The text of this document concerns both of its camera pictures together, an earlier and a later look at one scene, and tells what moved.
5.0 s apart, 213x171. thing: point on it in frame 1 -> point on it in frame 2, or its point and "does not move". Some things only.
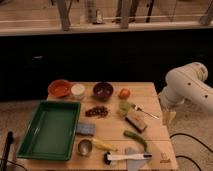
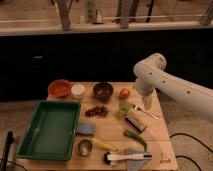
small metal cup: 85,146 does not move
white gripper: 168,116 -> 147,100
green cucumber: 136,137 does not move
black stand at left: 9,142 does not move
